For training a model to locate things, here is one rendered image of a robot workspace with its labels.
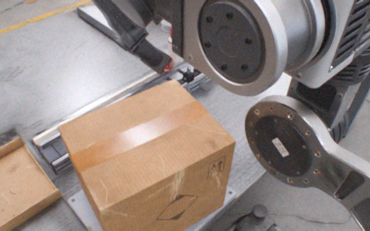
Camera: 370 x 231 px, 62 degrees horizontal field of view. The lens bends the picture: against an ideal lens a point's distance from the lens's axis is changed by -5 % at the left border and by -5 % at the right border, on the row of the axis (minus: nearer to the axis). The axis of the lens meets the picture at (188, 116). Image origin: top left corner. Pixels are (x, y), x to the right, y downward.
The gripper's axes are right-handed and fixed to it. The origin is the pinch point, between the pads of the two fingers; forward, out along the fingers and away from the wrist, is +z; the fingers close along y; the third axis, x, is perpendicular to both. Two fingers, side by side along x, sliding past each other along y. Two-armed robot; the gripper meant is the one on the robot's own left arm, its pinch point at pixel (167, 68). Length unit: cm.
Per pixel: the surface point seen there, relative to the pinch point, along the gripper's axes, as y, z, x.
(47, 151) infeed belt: -0.2, -24.9, 41.4
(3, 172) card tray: 6, -29, 55
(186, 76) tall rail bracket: -10.3, -3.5, -1.3
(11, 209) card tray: -8, -32, 58
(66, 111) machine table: 16.8, -12.0, 33.1
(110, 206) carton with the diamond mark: -41, -45, 28
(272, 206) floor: -41, 98, 25
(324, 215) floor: -66, 107, 12
